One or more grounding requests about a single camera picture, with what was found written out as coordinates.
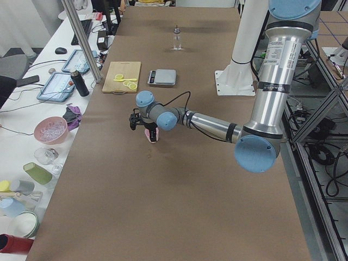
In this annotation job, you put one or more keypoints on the green cup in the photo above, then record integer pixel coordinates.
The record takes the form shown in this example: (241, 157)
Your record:
(37, 173)

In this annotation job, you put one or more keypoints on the red cylinder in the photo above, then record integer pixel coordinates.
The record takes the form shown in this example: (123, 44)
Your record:
(15, 245)

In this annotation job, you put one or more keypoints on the yellow plastic knife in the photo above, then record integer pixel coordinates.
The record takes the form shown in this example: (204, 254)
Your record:
(122, 80)

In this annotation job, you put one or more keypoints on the pink bowl with ice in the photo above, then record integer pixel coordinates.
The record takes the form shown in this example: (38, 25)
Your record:
(52, 130)

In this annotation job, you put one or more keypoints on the bamboo cutting board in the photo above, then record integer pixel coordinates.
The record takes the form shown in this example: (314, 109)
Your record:
(130, 69)

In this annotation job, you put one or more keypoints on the digital kitchen scale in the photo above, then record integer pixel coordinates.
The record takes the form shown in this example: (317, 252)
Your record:
(162, 77)

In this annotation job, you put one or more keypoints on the white green bowl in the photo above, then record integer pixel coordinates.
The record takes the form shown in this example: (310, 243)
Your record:
(24, 225)

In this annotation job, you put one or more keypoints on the black thermos bottle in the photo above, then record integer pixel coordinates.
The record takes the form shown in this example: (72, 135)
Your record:
(79, 82)

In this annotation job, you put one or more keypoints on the far blue teach pendant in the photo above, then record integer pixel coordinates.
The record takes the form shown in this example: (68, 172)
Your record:
(76, 61)

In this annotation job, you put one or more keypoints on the wine glass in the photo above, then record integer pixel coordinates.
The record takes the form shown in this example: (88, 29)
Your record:
(48, 156)

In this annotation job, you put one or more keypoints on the purple grey cloth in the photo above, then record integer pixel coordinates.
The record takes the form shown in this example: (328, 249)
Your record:
(73, 116)

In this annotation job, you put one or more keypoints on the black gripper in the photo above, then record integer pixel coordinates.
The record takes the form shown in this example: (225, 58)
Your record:
(150, 126)

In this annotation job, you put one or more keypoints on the clear glass sauce bottle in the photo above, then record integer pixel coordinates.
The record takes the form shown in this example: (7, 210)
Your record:
(177, 41)

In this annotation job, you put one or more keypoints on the blue teach pendant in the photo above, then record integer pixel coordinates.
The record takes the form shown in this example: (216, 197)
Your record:
(76, 61)
(58, 88)

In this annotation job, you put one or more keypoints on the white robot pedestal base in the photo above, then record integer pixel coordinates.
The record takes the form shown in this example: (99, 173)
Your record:
(236, 79)

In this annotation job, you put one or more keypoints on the black smartphone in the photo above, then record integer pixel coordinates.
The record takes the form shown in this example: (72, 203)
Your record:
(28, 81)

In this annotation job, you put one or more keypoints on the black computer mouse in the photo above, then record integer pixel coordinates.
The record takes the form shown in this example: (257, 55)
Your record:
(60, 50)

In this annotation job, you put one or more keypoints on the pink plastic cup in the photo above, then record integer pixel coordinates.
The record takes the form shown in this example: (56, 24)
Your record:
(152, 135)

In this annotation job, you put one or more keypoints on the near blue teach pendant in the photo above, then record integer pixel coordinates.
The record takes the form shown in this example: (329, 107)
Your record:
(58, 88)

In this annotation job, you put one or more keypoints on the grey cup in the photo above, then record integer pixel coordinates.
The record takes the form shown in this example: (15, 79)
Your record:
(25, 187)

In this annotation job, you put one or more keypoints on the aluminium frame post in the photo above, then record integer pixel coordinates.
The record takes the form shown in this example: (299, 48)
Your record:
(83, 42)

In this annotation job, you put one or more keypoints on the light blue cup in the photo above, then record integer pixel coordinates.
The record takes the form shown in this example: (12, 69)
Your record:
(12, 207)

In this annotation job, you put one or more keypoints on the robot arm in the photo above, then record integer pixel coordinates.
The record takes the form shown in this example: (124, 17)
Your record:
(263, 62)

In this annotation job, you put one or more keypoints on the black power box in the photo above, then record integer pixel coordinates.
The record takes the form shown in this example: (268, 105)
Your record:
(102, 40)

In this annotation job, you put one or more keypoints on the yellow cup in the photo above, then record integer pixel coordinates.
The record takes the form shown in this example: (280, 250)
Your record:
(5, 186)

